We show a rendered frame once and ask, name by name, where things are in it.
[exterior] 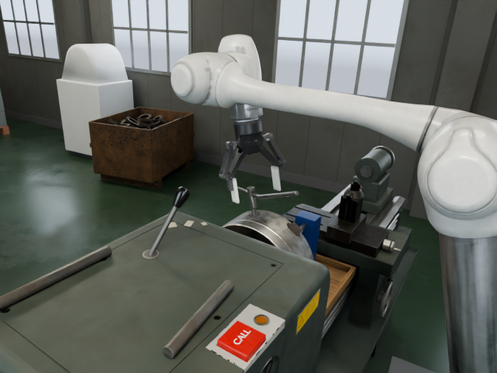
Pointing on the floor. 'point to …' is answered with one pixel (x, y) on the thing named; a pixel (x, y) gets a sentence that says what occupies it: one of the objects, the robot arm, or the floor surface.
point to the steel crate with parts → (141, 145)
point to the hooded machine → (91, 92)
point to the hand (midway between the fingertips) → (257, 192)
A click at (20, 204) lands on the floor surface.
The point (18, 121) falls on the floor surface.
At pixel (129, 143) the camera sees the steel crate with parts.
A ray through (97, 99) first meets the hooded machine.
